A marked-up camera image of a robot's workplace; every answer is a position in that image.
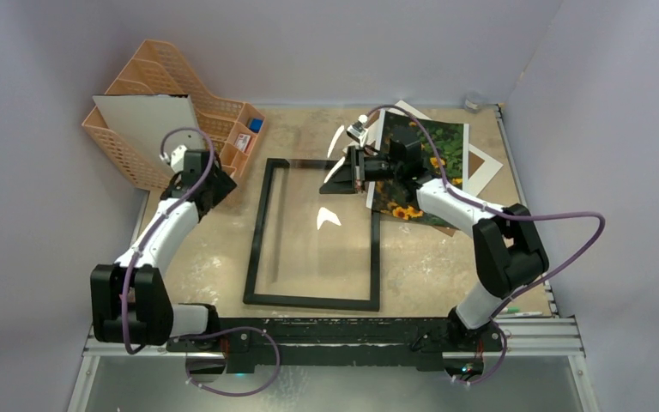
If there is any orange plastic file organizer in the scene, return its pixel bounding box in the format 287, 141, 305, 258
82, 39, 266, 191

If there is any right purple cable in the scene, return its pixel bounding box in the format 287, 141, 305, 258
363, 105, 607, 388

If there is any purple cable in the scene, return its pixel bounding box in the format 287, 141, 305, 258
363, 105, 607, 388
122, 127, 281, 398

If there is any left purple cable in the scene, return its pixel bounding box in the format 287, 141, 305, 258
122, 127, 281, 398

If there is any brown backing board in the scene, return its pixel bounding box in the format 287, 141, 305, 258
363, 110, 487, 237

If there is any white pen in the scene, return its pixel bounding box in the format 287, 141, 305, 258
505, 312, 544, 318

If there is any blue small box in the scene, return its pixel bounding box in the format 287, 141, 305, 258
247, 118, 263, 133

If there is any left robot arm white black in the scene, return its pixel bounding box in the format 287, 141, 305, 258
90, 149, 237, 354

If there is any clear glass pane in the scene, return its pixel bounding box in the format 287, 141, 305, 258
256, 122, 372, 300

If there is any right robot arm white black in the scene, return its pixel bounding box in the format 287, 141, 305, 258
319, 121, 549, 349

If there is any red white small box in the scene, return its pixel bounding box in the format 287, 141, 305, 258
234, 133, 252, 153

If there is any sunflower photo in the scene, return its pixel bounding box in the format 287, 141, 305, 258
366, 110, 470, 221

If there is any white mat board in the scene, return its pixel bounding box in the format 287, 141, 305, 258
367, 112, 503, 196

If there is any black picture frame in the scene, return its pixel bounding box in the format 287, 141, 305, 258
243, 158, 381, 312

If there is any white folder board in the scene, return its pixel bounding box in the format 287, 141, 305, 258
93, 94, 205, 178

